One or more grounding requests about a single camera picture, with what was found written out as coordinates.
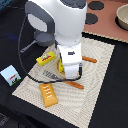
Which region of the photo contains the yellow butter box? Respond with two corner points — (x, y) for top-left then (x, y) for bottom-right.
(36, 51), (56, 66)

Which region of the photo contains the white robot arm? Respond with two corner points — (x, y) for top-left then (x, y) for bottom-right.
(25, 0), (87, 79)

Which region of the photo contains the yellow cheese wedge toy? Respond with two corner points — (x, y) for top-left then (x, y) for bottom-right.
(58, 59), (64, 73)

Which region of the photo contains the white milk carton toy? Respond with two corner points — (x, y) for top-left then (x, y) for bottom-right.
(0, 65), (21, 86)

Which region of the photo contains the beige bowl on stove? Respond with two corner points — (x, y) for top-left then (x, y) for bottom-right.
(116, 4), (128, 30)

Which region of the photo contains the pink toy stove top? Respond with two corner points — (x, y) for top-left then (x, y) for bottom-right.
(84, 0), (128, 43)

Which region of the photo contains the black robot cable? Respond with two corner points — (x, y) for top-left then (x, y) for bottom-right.
(18, 14), (84, 84)

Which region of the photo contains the toy fork wooden handle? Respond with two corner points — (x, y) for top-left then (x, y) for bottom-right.
(42, 70), (85, 90)

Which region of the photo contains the toy knife wooden handle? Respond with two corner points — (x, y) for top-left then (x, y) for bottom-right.
(82, 56), (97, 63)

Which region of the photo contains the round wooden plate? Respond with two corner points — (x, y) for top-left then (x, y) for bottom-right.
(56, 59), (82, 80)

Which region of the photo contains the grey saucepan with handle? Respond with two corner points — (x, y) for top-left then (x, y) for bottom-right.
(21, 31), (55, 53)

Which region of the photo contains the beige woven placemat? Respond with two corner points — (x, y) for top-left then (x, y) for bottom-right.
(12, 38), (114, 128)

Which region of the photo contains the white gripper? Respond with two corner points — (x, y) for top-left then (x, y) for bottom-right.
(57, 44), (82, 79)

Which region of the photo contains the orange bread loaf toy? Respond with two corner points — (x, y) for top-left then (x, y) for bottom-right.
(39, 83), (58, 107)

